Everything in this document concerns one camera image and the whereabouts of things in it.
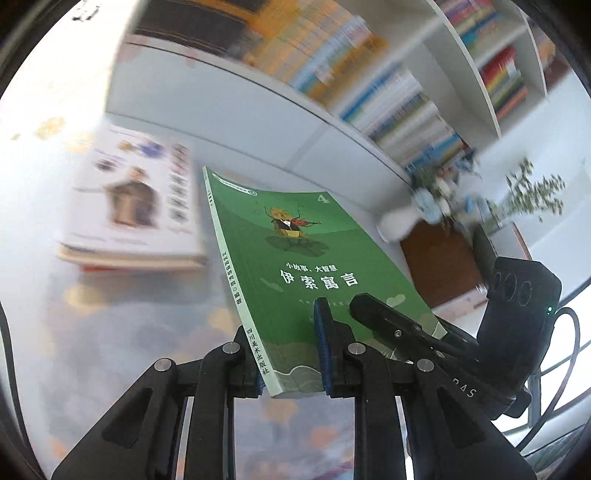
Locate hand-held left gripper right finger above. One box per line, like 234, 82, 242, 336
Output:
313, 298, 539, 480

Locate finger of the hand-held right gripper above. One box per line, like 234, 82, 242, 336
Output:
348, 293, 458, 370
434, 316, 480, 356

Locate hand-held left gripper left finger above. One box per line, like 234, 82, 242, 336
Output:
51, 324, 265, 480

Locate dark green book insect picture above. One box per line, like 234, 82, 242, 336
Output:
203, 166, 448, 400

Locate stack of illustrated books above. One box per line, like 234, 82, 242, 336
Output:
58, 124, 209, 273

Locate row of colourful shelved books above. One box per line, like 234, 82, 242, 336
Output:
240, 0, 476, 178

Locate row of black books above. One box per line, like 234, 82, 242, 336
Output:
134, 0, 259, 51

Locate brown wooden stool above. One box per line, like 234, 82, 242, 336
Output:
399, 220, 488, 311

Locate white vase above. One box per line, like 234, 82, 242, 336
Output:
376, 203, 428, 243

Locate green leafy plant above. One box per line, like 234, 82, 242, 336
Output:
480, 158, 566, 234

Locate cubby shelf book rows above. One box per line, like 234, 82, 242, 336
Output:
434, 0, 559, 121

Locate white bookshelf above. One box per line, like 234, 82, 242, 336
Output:
105, 0, 573, 199

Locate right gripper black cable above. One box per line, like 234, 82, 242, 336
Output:
512, 308, 581, 455

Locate black wall decals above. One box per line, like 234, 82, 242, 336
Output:
71, 0, 105, 21

